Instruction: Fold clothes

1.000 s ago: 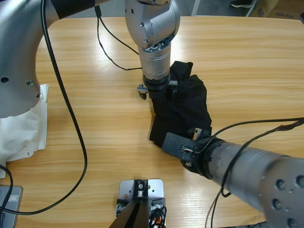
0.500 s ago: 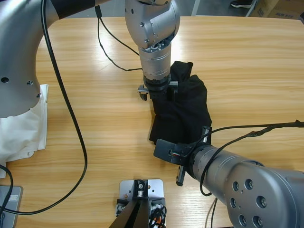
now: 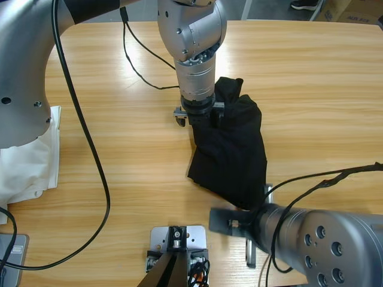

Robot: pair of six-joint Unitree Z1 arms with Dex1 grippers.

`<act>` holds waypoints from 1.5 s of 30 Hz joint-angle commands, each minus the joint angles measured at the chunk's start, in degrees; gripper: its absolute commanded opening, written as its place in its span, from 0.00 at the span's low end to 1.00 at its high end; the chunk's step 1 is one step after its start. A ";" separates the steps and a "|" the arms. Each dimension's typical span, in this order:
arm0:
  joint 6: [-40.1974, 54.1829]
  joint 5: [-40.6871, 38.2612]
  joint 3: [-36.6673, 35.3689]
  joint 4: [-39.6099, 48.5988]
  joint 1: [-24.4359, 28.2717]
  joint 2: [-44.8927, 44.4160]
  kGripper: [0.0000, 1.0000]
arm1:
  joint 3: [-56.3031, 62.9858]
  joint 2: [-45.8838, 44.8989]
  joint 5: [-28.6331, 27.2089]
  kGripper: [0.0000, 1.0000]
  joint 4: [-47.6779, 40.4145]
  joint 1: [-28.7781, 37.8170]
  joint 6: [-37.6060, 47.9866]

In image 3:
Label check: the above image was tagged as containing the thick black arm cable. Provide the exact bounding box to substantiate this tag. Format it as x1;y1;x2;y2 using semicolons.
0;0;112;271

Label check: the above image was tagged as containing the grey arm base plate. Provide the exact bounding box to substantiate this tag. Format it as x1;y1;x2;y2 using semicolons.
0;233;28;287

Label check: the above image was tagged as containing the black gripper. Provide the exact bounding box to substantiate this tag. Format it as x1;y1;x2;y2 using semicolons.
208;206;267;268
172;94;226;129

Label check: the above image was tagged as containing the black white shoe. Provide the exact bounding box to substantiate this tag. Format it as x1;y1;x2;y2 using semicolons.
290;0;321;11

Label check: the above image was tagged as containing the black cable at base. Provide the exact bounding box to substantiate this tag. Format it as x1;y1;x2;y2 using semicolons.
260;263;271;287

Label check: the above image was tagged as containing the white Unitree T-shirt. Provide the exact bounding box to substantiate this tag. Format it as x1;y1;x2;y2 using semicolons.
0;191;47;225
0;105;62;207

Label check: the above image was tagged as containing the white block with dark post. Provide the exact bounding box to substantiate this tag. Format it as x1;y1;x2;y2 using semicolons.
144;225;211;287

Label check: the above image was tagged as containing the white metal post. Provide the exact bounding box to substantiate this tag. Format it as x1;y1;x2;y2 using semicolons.
241;0;255;21

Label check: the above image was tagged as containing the brown cardboard box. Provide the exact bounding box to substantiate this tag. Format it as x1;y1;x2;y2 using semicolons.
323;0;383;26

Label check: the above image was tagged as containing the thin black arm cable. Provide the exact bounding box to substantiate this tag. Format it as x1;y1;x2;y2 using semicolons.
118;6;181;91
270;161;383;274

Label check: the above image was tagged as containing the black Unitree polo shirt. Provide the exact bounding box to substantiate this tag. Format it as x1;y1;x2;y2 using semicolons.
187;77;268;211

